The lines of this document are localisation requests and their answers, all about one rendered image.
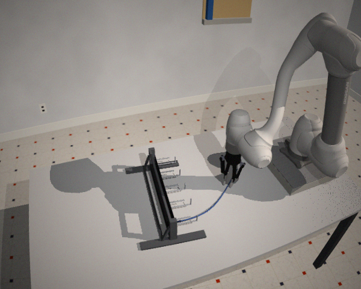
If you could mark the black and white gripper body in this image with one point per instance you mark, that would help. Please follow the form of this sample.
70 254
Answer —
236 158

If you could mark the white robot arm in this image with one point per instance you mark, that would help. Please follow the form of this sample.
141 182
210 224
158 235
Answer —
311 141

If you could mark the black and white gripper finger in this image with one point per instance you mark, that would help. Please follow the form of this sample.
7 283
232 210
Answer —
234 172
223 170

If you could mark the dark grey rack with cable rings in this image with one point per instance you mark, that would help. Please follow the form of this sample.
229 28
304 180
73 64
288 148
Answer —
170 221

